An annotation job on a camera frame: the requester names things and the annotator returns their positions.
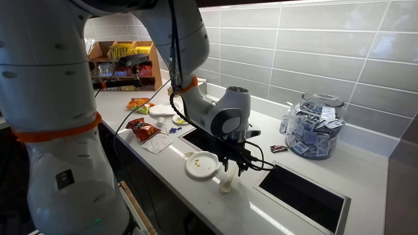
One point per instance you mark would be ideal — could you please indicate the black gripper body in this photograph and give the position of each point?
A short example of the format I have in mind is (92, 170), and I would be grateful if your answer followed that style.
(233, 151)

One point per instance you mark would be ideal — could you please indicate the cream plastic spoon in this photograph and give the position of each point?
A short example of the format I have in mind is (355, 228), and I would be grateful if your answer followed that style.
(228, 183)

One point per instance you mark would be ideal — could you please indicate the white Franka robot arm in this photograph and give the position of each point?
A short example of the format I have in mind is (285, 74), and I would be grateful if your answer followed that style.
(53, 87)

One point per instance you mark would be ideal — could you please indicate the white paper plate with crumbs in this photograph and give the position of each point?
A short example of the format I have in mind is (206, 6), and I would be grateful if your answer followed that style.
(201, 165)

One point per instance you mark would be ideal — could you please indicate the plate with yellow food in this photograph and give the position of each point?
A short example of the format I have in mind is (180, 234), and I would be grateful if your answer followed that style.
(180, 121)

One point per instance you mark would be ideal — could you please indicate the empty white plate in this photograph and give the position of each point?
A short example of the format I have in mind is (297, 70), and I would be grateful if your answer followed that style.
(163, 110)

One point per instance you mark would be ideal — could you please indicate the small brown candy wrapper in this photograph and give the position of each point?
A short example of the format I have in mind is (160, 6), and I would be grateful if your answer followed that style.
(279, 150)

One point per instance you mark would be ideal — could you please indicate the small clear sanitizer bottle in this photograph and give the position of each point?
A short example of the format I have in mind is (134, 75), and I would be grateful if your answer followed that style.
(285, 122)

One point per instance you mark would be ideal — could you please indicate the small blue wrapper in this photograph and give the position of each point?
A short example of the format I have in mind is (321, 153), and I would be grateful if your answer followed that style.
(176, 130)

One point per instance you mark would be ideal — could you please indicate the white paper napkin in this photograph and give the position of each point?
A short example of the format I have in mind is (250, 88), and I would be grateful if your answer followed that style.
(159, 144)

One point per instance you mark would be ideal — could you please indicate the small white sauce cup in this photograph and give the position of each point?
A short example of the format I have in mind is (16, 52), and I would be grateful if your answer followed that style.
(161, 122)

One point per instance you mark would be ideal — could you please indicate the glass jar of packets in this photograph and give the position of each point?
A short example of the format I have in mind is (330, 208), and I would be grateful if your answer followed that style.
(314, 131)

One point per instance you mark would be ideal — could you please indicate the red chip bag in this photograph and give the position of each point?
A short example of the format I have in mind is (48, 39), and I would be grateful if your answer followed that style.
(143, 130)

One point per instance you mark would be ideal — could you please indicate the wooden drawer edge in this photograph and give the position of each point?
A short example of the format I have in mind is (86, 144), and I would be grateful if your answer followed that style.
(139, 211)

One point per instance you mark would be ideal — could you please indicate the orange snack bag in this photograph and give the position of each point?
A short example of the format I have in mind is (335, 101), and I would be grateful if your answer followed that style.
(139, 105)

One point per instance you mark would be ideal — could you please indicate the wooden condiment organizer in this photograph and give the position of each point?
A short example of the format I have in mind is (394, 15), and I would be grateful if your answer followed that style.
(144, 74)

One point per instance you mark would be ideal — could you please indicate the dark wooden cabinet panel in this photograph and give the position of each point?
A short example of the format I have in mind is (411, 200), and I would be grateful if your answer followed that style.
(403, 183)

